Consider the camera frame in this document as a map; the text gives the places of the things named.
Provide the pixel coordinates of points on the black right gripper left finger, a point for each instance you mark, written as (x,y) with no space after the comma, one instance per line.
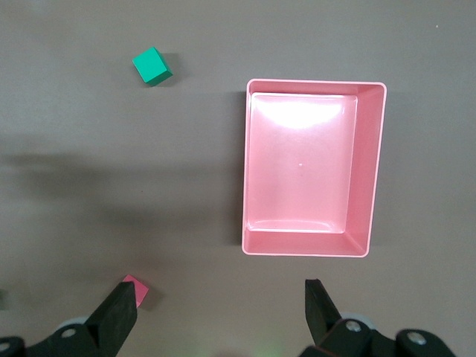
(108,327)

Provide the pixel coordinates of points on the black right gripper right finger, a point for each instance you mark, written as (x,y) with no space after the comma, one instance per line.
(323,327)

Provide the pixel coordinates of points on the pink foam cube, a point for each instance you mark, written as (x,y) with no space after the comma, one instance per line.
(140,289)

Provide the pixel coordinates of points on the pink plastic bin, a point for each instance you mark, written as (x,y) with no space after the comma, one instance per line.
(301,167)

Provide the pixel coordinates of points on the brown table cover mat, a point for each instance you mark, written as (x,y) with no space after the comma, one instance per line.
(74,111)

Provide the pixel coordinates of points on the green foam cube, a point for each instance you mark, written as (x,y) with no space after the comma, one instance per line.
(150,66)

